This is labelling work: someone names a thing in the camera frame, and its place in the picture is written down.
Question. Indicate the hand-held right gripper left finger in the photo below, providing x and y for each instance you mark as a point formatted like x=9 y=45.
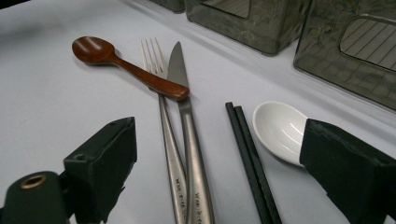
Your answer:
x=99 y=168

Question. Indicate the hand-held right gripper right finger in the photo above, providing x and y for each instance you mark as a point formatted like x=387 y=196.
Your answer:
x=351 y=174

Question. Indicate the metal fork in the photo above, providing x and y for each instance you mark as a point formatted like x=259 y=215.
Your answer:
x=171 y=155

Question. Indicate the white ceramic spoon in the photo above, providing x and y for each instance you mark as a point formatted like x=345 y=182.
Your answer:
x=278 y=130

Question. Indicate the black chopstick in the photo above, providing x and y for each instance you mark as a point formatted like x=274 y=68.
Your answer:
x=246 y=161
x=256 y=161

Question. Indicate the smoky clear plastic bin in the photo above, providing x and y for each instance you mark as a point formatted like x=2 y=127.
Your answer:
x=323 y=68
x=169 y=4
x=264 y=31

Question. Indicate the brown wooden spoon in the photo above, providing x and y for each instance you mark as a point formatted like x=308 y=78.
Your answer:
x=93 y=49

